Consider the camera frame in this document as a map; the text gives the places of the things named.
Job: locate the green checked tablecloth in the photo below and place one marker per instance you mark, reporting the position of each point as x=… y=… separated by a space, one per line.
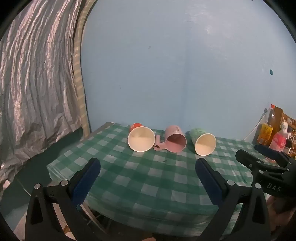
x=148 y=178

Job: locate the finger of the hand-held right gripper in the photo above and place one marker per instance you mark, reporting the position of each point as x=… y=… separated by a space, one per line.
x=248 y=160
x=269 y=151

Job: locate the orange drink bottle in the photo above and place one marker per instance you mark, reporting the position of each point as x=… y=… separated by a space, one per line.
x=266 y=132

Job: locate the person's right hand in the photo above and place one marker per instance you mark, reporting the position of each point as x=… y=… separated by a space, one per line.
x=281 y=222

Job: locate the silver crinkled curtain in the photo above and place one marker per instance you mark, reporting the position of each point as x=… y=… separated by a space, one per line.
x=34 y=81

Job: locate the red paper cup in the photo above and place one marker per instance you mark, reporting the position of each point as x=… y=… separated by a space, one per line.
x=141 y=139

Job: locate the pink label plastic bottle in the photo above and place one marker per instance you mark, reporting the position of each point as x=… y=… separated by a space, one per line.
x=278 y=141

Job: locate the wooden rack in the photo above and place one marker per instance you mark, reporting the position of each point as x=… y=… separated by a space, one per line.
x=289 y=120

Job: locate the green paper cup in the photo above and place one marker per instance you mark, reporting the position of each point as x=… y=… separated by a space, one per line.
x=204 y=144

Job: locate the striped cloth edge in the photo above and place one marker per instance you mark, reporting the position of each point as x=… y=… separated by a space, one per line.
x=79 y=76

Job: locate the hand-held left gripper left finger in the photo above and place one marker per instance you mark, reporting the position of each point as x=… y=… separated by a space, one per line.
x=86 y=179

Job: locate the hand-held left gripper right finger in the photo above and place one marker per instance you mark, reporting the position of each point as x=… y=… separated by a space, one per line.
x=209 y=179

